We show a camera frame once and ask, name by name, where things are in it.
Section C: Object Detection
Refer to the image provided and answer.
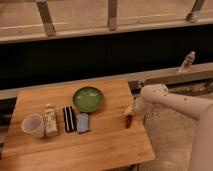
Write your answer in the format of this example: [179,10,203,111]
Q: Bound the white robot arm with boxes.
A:
[125,84,213,171]

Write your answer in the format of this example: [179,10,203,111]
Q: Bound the green bowl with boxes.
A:
[73,87,104,113]

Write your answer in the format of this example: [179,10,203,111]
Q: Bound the blue sponge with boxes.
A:
[77,113,89,134]

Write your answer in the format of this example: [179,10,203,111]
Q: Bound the black white striped block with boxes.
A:
[63,106,77,133]

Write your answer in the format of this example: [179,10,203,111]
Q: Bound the clear plastic water bottle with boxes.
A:
[178,51,195,73]

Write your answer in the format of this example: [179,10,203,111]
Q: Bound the white squeeze bottle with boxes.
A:
[44,103,59,137]

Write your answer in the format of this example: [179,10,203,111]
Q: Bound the white plastic cup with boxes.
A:
[21,114,45,138]

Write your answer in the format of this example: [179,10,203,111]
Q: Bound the metal railing post middle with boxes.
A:
[107,0,118,31]

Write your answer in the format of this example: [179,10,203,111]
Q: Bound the metal railing post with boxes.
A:
[36,0,56,36]
[107,0,118,31]
[186,0,205,23]

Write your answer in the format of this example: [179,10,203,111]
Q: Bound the metal railing post right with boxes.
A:
[186,0,205,23]

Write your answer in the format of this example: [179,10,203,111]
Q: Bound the metal railing post left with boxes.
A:
[36,0,56,36]

